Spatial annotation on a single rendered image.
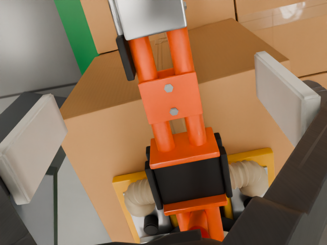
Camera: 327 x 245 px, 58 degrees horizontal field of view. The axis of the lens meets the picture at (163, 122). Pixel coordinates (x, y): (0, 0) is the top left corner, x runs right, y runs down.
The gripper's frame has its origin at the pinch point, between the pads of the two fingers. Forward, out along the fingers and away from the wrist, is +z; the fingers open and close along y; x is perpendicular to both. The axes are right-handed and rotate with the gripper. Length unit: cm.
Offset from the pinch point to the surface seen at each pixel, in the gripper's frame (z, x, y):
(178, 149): 12.8, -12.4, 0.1
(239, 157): 25.4, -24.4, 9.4
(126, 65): 12.2, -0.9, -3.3
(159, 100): 12.4, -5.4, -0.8
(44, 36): 121, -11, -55
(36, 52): 121, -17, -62
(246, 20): 67, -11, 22
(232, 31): 52, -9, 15
